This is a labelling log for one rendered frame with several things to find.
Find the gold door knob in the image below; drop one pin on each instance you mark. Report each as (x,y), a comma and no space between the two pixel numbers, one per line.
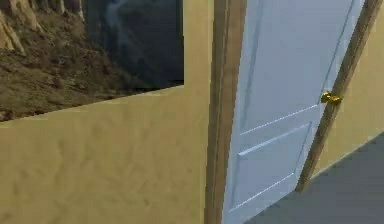
(330,98)

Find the landscape wall picture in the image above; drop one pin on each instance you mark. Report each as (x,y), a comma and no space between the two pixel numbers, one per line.
(66,50)

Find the white panelled room door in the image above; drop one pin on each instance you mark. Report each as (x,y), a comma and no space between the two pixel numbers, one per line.
(280,100)

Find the wooden door frame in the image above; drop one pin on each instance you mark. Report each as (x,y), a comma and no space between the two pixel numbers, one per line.
(224,100)

